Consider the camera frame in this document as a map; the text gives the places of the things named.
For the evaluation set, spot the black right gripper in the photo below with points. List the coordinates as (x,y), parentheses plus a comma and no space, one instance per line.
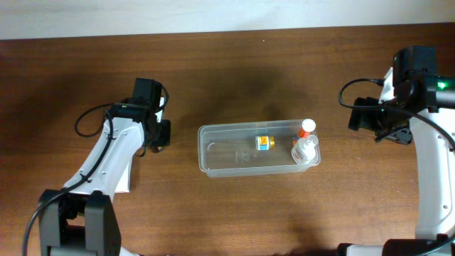
(360,114)

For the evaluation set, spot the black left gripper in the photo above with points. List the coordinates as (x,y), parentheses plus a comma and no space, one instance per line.
(162,133)

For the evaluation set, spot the white green medicine box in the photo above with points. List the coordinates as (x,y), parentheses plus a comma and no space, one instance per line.
(124,183)

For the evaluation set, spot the orange tube white cap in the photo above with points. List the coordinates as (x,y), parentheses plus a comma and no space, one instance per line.
(306,129)

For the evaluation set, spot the white plastic bottle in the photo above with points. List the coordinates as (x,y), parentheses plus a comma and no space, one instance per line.
(304,150)

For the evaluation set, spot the small gold lid jar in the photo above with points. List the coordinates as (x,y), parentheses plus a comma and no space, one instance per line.
(264,143)

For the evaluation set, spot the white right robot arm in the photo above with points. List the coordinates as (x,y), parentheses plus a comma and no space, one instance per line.
(416,106)

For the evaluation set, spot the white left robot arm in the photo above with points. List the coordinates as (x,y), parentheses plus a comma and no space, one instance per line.
(79,219)

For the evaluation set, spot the clear plastic container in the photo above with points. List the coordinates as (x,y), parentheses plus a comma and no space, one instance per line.
(226,150)

